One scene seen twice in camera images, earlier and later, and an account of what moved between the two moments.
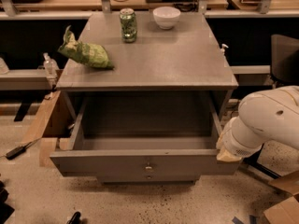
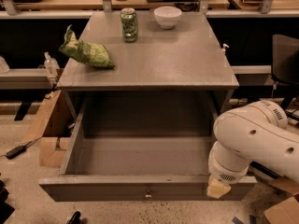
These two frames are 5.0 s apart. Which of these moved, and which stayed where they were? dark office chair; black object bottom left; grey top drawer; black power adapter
Moved: grey top drawer
Stayed: dark office chair; black object bottom left; black power adapter
